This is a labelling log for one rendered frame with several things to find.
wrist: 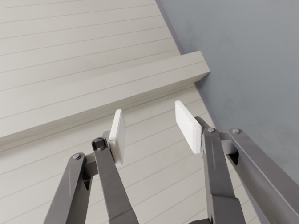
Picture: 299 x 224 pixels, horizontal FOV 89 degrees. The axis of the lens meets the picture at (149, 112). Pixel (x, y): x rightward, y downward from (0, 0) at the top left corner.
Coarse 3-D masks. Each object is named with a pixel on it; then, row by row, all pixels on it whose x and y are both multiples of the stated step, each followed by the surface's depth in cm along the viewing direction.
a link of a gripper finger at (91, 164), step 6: (108, 132) 16; (108, 138) 15; (108, 144) 14; (90, 156) 13; (90, 162) 12; (84, 168) 12; (90, 168) 12; (96, 168) 12; (84, 174) 12; (90, 174) 12; (96, 174) 13
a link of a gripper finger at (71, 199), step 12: (72, 156) 12; (84, 156) 12; (72, 168) 11; (60, 180) 10; (72, 180) 10; (84, 180) 12; (60, 192) 9; (72, 192) 9; (84, 192) 11; (60, 204) 8; (72, 204) 8; (84, 204) 10; (48, 216) 8; (60, 216) 8; (72, 216) 8; (84, 216) 10
